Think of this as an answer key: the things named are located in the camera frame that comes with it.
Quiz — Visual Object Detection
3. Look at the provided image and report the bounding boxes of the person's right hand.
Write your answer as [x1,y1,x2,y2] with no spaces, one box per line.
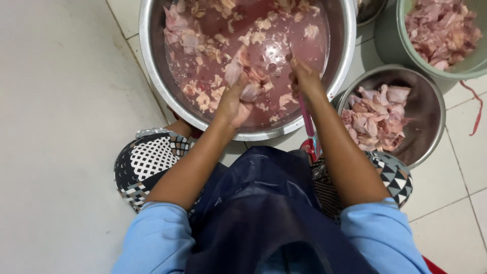
[288,57,325,100]

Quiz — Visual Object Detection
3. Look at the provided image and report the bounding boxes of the patterned black and white trousers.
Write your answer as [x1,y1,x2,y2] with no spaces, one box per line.
[114,127,414,226]

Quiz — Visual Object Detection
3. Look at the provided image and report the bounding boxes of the pile of chopped chicken meat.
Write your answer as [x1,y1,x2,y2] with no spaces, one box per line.
[404,0,483,71]

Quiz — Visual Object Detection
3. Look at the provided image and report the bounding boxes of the red plastic stool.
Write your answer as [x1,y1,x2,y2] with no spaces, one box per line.
[422,256,449,274]

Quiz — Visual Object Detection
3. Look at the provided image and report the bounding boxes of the raw chicken piece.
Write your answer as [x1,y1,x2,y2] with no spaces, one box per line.
[224,45,268,103]

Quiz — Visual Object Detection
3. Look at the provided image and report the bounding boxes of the green plastic bucket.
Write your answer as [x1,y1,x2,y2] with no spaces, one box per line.
[374,0,487,81]

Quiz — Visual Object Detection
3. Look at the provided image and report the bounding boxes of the large steel basin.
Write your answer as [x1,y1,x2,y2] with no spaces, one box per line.
[138,0,357,142]

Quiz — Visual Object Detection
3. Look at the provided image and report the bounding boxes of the steel pot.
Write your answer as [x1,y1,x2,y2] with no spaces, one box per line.
[356,0,389,27]

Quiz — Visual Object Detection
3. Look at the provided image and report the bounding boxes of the floating chicken scraps in water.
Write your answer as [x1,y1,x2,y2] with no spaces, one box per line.
[163,0,331,123]

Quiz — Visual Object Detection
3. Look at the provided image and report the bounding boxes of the dark navy headscarf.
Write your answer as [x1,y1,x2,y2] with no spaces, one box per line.
[184,146,378,274]

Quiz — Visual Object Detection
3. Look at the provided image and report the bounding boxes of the red sandal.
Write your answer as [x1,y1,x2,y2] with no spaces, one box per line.
[300,138,322,164]
[167,107,204,139]

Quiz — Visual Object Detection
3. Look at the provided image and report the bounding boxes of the light blue long-sleeved shirt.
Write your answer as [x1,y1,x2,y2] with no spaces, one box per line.
[111,197,433,274]

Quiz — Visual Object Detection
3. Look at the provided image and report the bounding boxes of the pink-handled knife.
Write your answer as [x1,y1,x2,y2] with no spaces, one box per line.
[287,44,317,138]

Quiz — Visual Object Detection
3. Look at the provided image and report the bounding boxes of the small steel bowl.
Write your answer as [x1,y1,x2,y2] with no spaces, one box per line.
[333,64,446,170]

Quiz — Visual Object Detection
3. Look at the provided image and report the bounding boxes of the person's left hand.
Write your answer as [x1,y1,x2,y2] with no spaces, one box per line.
[214,72,254,130]

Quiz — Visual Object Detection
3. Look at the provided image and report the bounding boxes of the red string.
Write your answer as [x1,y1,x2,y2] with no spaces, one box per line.
[459,80,484,137]

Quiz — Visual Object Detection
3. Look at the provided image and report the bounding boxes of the heap of cleaned chicken cuts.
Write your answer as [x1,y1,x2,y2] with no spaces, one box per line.
[341,84,414,152]

